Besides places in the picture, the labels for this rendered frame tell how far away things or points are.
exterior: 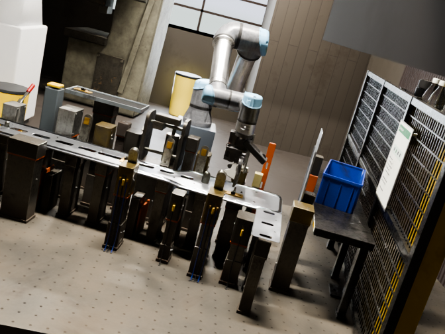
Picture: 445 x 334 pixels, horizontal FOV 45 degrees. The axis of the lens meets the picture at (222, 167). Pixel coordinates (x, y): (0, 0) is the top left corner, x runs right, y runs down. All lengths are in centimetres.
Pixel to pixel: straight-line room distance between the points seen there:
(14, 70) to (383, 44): 536
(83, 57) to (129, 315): 596
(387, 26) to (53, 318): 158
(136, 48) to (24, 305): 573
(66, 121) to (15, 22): 317
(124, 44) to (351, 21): 705
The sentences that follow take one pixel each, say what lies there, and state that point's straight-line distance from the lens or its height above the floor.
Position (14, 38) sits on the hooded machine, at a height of 95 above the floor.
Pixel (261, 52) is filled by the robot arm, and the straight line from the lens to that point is 242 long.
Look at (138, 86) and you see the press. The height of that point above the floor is 45.
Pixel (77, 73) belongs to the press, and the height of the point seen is 40.
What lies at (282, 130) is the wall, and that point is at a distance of 767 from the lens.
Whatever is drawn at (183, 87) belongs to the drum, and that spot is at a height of 46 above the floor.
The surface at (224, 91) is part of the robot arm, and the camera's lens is 212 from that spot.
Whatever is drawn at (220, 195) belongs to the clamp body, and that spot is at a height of 105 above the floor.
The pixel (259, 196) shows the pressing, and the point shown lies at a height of 100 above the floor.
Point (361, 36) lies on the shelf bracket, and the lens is 26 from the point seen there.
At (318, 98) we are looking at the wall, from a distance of 766.
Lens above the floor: 168
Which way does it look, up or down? 16 degrees down
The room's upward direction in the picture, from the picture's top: 15 degrees clockwise
